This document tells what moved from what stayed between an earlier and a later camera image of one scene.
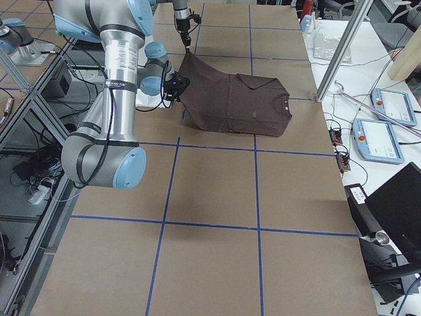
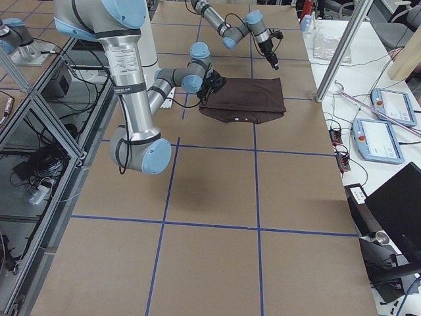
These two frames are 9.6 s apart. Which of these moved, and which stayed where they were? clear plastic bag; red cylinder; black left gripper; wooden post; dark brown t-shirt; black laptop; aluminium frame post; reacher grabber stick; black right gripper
Moved: dark brown t-shirt; black left gripper; black right gripper
Stayed: wooden post; aluminium frame post; clear plastic bag; reacher grabber stick; red cylinder; black laptop
